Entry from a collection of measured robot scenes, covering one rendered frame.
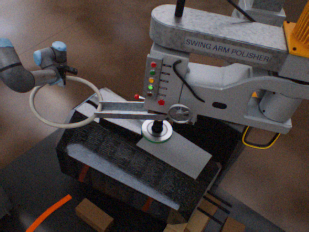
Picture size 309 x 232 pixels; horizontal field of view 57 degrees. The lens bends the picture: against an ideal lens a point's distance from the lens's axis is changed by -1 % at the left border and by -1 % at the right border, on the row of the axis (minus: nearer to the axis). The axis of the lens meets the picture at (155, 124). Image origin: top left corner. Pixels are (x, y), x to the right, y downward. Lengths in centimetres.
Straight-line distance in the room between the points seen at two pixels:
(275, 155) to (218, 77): 184
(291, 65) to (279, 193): 181
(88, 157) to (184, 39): 111
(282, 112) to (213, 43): 57
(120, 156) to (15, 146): 137
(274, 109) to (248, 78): 26
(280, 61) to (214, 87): 35
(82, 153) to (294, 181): 212
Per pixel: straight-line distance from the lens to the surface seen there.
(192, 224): 238
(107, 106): 205
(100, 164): 206
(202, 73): 165
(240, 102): 164
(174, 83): 157
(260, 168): 315
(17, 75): 145
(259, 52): 144
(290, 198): 310
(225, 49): 143
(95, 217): 241
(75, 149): 215
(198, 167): 191
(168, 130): 202
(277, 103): 168
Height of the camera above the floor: 235
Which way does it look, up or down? 48 degrees down
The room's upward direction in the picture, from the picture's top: 10 degrees clockwise
